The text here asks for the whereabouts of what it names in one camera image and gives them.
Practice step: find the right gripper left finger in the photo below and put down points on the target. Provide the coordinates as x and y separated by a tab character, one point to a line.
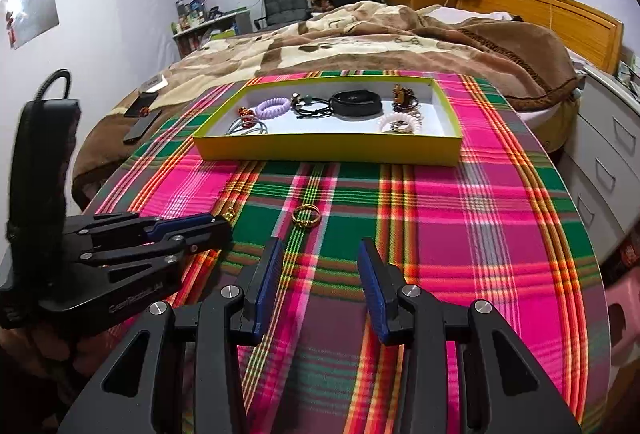
259	284

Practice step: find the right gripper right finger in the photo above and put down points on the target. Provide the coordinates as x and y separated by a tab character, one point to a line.
381	282

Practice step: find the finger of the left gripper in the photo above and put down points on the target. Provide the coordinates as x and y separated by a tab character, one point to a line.
131	228
217	235

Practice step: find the black wristband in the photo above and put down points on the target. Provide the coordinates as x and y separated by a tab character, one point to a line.
356	104

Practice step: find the black smartphone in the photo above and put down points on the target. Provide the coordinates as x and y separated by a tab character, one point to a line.
142	126

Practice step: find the dark phone with red charm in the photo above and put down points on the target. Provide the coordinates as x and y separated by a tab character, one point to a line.
141	106

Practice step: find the pink plaid tablecloth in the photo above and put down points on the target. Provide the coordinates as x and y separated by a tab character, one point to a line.
500	226

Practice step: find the white paper card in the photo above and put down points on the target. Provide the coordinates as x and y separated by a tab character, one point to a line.
154	84

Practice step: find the yellow shallow box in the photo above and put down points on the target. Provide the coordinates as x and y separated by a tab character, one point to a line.
417	126

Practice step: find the white desk shelf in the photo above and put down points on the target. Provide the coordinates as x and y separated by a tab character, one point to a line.
236	23

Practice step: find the black office chair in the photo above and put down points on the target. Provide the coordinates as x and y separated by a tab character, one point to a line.
280	13

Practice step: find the pink plastic stool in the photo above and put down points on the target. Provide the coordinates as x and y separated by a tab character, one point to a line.
623	315

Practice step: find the white drawer nightstand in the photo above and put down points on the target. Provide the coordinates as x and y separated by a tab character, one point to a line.
600	161

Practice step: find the brown patterned blanket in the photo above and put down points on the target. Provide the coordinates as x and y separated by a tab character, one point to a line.
528	64

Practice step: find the wooden headboard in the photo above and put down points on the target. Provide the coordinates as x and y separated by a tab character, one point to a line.
589	32

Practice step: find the silver wall poster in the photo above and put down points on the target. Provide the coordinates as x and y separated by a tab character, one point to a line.
28	19

